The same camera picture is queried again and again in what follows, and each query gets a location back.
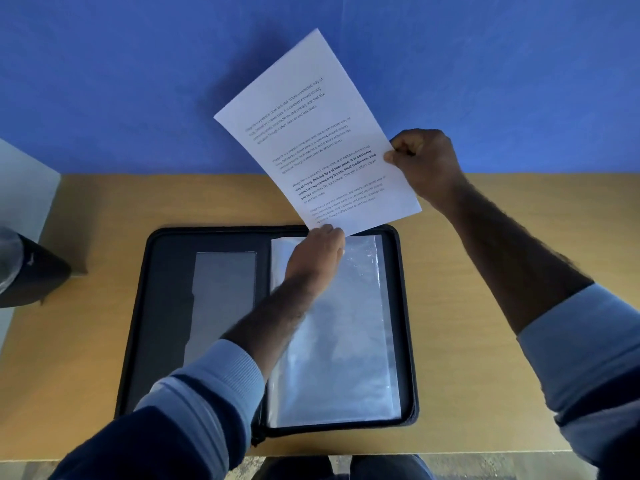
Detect person's left hand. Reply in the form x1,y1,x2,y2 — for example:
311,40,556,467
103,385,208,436
284,224,347,298

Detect person's leg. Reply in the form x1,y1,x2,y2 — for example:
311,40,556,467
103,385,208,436
349,454,437,480
251,455,334,480

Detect person's right leg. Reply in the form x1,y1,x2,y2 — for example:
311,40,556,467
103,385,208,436
349,454,437,480

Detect white printed paper sheet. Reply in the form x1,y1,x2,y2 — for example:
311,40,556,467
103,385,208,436
214,28,423,238

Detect person's right forearm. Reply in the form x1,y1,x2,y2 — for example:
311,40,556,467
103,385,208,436
434,181,640,480

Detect person's left leg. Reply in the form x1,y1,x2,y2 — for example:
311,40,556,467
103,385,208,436
251,455,334,480

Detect black bottle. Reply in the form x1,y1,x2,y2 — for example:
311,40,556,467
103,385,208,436
0,227,72,309

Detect grey partition panel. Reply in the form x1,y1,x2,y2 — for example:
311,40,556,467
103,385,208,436
0,139,62,348

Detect clear plastic folder sleeves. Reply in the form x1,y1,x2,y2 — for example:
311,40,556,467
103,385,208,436
267,235,403,429

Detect black zip document folder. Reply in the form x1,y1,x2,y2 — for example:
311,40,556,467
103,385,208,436
114,224,420,448

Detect person's left forearm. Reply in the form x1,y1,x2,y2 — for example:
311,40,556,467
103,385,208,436
49,278,327,480

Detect person's right hand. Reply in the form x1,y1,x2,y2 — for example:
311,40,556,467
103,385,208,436
383,129,469,213

